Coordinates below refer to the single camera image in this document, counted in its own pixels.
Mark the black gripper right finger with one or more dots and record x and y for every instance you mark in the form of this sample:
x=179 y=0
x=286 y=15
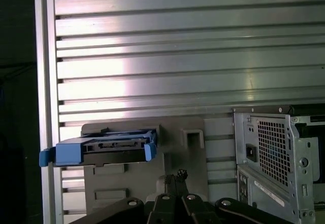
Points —
x=195 y=211

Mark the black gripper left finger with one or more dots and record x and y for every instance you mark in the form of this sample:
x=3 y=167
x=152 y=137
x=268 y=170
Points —
x=162 y=208

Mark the hard disk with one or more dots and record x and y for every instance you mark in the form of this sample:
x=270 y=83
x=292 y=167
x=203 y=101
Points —
x=68 y=153

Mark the grey parts rack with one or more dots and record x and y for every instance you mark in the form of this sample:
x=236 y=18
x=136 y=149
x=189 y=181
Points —
x=172 y=132

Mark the grey power supply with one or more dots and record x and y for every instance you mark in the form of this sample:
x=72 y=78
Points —
x=250 y=132

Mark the black PC case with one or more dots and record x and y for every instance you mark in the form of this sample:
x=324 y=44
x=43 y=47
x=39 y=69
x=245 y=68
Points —
x=302 y=163

